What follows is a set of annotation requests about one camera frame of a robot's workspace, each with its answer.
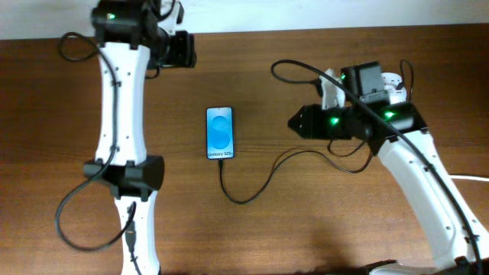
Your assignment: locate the black charger cable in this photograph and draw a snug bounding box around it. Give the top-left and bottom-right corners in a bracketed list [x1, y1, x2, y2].
[218, 59, 415, 205]

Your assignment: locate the blue Galaxy smartphone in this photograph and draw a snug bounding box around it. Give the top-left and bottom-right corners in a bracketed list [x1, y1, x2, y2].
[206, 107, 235, 160]

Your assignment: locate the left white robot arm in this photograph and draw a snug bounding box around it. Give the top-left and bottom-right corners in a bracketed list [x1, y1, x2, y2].
[84, 1, 196, 274]

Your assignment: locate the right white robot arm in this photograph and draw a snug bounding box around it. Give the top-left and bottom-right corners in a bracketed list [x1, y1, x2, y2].
[288, 62, 488, 274]

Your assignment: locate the white power strip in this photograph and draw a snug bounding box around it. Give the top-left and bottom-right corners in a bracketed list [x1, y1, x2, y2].
[381, 73, 407, 104]

